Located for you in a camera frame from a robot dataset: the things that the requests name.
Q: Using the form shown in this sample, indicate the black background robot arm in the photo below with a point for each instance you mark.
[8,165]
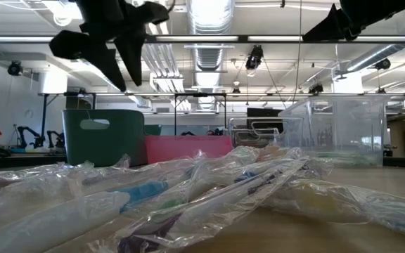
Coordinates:
[25,131]
[56,138]
[187,133]

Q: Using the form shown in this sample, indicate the black hanging camera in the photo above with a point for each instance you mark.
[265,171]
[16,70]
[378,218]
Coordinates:
[254,58]
[14,67]
[315,89]
[382,64]

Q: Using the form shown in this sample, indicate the clear plastic bin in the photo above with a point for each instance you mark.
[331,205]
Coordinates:
[258,133]

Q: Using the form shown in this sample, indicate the purple white toothbrush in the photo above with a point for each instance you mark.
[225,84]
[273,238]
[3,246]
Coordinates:
[216,207]

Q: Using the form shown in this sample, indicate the black overhead frame bar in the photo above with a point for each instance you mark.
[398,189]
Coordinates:
[243,38]

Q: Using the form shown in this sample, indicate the black metal rack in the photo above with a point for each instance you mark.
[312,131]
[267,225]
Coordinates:
[200,94]

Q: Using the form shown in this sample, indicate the black monitor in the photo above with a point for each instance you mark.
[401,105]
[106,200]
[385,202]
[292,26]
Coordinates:
[262,112]

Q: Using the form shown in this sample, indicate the person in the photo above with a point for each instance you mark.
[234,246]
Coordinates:
[209,133]

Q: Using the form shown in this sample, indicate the green white toothbrush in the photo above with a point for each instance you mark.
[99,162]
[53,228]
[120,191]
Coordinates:
[346,160]
[172,203]

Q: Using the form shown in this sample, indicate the frosted clear plastic tub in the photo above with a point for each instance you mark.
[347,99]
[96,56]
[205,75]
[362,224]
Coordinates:
[346,130]

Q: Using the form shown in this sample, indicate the pink plastic bin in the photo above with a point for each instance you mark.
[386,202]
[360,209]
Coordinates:
[188,145]

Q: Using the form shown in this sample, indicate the silver ventilation duct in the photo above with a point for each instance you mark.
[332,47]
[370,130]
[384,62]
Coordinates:
[209,56]

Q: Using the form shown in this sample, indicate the green plastic bin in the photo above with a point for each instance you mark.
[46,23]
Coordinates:
[118,140]

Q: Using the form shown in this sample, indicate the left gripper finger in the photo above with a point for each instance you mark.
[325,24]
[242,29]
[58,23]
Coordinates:
[134,56]
[105,63]

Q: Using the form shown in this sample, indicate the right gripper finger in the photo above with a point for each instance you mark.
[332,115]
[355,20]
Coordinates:
[329,28]

